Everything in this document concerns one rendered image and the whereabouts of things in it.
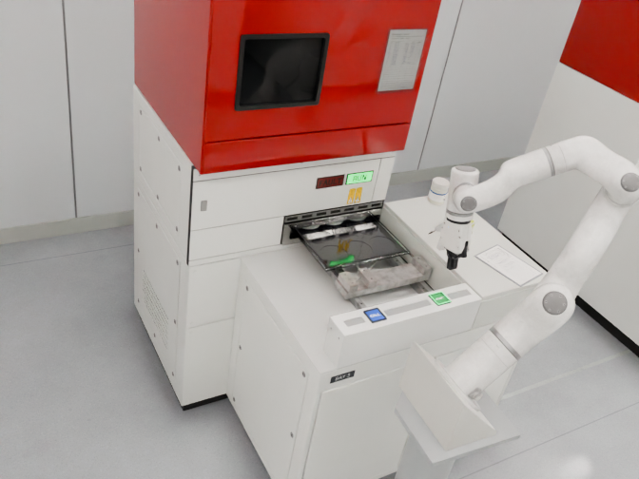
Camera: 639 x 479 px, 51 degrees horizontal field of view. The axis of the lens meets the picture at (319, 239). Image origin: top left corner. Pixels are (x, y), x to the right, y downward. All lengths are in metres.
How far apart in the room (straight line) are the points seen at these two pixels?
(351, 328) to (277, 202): 0.61
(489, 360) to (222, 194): 1.03
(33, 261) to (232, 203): 1.74
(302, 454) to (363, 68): 1.32
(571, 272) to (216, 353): 1.44
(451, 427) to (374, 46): 1.21
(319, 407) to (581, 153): 1.12
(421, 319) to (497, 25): 2.99
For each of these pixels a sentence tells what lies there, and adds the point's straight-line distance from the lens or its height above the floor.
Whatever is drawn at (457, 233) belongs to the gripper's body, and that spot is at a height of 1.24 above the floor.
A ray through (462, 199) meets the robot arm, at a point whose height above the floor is 1.38.
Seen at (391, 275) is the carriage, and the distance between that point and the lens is 2.46.
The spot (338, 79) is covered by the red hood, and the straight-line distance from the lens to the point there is 2.25.
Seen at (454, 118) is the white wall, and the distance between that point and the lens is 4.95.
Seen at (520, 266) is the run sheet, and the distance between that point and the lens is 2.57.
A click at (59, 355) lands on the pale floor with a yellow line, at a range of 3.31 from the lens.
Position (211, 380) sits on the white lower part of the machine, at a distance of 2.91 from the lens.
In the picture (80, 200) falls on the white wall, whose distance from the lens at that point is 3.95.
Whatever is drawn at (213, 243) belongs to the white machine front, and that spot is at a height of 0.90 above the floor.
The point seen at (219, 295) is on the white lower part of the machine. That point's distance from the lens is 2.59.
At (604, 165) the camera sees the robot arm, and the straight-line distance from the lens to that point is 2.07.
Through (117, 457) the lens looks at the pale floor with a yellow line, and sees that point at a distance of 2.91.
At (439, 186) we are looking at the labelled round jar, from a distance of 2.74.
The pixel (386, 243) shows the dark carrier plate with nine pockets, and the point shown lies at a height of 0.90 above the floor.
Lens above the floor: 2.31
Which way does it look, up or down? 34 degrees down
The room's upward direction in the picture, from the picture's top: 11 degrees clockwise
